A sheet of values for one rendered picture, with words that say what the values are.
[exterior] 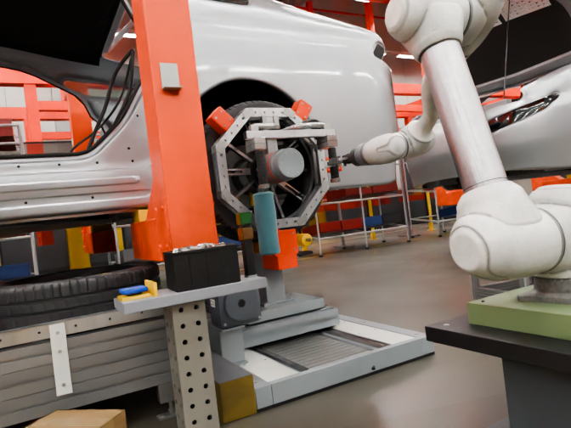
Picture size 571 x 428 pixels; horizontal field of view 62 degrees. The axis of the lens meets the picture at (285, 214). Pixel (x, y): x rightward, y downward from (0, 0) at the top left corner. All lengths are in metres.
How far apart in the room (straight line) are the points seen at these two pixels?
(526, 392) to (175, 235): 1.10
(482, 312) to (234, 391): 0.81
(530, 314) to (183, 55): 1.30
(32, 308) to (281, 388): 0.86
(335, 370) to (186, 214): 0.77
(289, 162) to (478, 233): 1.10
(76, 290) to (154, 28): 0.91
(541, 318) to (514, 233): 0.22
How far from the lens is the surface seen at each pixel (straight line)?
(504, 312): 1.27
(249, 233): 1.54
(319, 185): 2.26
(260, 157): 1.87
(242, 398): 1.66
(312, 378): 1.77
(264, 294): 2.29
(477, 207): 1.13
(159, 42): 1.74
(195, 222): 1.64
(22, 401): 1.70
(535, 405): 1.37
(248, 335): 2.12
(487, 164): 1.18
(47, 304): 1.78
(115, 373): 1.71
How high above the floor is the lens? 0.63
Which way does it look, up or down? level
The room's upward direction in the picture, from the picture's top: 7 degrees counter-clockwise
